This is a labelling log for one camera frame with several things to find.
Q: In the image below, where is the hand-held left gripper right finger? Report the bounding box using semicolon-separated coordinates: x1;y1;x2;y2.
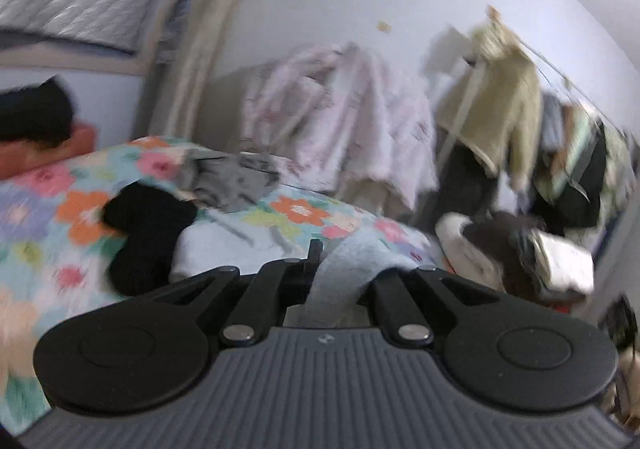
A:
356;266;503;347

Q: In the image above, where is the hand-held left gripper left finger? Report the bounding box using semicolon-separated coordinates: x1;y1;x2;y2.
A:
147;239;323;349

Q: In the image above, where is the pale grey sweatshirt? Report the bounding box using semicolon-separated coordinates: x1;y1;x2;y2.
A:
169;216;418;330

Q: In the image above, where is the white clothes rack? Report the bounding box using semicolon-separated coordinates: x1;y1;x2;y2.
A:
437;14;621;170

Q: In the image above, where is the row of hanging clothes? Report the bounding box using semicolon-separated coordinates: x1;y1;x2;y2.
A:
530;92;636;240

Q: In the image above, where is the grey garment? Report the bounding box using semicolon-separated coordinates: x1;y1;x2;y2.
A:
177;152;281;212

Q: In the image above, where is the black hanging garment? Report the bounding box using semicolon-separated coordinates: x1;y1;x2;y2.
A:
415;129;501;225

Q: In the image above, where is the pink white fleece blanket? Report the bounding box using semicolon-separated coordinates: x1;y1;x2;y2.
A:
240;43;441;225

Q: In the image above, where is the white folded cloth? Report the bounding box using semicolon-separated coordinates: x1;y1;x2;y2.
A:
520;229;596;300

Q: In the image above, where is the beige jacket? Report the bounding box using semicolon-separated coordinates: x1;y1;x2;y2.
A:
435;22;543;192

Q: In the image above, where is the beige curtain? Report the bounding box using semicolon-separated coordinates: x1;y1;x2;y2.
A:
150;0;261;145

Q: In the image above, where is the floral bedsheet bed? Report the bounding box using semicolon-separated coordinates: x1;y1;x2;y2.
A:
0;136;446;440

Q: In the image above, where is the orange pillow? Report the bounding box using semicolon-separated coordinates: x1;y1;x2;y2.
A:
0;122;98;180

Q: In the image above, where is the black cloth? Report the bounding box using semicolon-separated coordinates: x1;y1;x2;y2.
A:
0;76;76;150

